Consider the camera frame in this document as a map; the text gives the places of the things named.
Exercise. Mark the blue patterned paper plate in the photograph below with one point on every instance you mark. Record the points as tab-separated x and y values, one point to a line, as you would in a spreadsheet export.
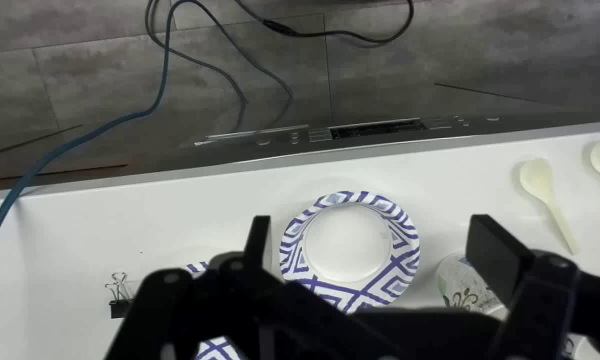
216	350
350	243

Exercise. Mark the white plastic spoon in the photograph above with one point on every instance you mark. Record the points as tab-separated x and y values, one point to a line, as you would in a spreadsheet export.
539	181

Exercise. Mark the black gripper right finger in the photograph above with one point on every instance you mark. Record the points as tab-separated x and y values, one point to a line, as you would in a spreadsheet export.
552	306

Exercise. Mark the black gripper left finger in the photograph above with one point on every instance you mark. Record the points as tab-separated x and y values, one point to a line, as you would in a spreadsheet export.
246	313

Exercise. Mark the black binder clip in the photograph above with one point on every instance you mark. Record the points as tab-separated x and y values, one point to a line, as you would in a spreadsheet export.
121	309

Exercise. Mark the black appliance control panel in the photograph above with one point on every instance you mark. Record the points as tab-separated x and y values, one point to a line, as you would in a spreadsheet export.
446	132

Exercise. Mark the floral patterned paper cup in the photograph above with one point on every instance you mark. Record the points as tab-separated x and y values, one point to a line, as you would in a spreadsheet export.
461	286

